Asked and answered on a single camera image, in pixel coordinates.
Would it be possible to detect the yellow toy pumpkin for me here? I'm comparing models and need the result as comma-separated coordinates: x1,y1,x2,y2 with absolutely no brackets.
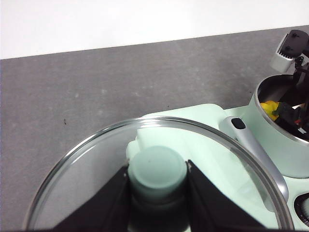
260,101,282,121

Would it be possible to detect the silver control knob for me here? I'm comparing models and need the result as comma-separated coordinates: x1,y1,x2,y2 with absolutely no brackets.
299,200,309,218

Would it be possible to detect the pale grey right camera box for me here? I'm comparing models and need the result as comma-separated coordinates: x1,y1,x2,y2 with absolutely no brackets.
269,33,297,72

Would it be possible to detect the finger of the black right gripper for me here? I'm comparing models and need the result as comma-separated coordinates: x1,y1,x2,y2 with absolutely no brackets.
275,101,303,127
289,108,309,141

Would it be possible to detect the glass lid with green knob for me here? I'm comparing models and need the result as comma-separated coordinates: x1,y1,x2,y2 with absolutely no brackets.
25,116,294,232

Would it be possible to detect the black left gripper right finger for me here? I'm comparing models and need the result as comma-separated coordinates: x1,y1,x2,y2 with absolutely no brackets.
187,159,266,232

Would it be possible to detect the green pot with stick handle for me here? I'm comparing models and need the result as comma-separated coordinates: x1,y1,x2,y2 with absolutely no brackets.
251,73,309,179

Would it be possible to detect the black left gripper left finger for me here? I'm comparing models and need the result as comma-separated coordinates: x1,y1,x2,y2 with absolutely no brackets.
52,165,132,232

